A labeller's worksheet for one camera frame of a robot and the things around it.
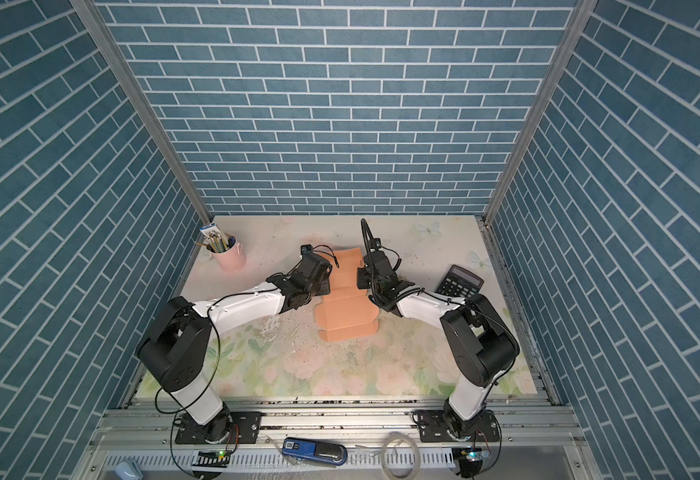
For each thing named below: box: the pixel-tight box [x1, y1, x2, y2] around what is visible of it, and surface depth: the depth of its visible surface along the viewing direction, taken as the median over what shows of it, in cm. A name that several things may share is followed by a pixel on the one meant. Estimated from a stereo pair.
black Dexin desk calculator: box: [435, 264, 485, 298], surface depth 101 cm
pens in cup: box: [195, 223, 236, 254], surface depth 94 cm
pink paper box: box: [315, 247, 380, 342], surface depth 93 cm
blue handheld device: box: [282, 437, 348, 466], surface depth 70 cm
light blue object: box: [115, 460, 144, 480], surface depth 68 cm
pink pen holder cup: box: [209, 232, 247, 272], surface depth 101 cm
